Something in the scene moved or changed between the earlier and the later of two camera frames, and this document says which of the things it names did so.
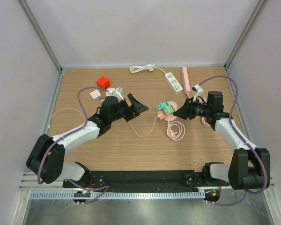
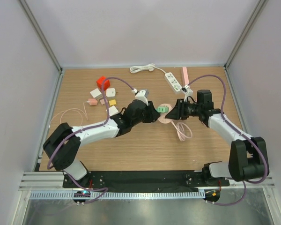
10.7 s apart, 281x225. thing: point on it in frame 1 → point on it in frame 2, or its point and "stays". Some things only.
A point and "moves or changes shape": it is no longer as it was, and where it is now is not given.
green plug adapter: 168,109 moves or changes shape
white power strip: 173,83 stays
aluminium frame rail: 29,182 stays
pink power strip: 185,79 stays
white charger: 95,94 stays
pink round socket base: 171,117 moves or changes shape
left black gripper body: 124,111 → 144,116
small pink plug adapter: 162,115 → 92,101
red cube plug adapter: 103,82 stays
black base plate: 144,179 stays
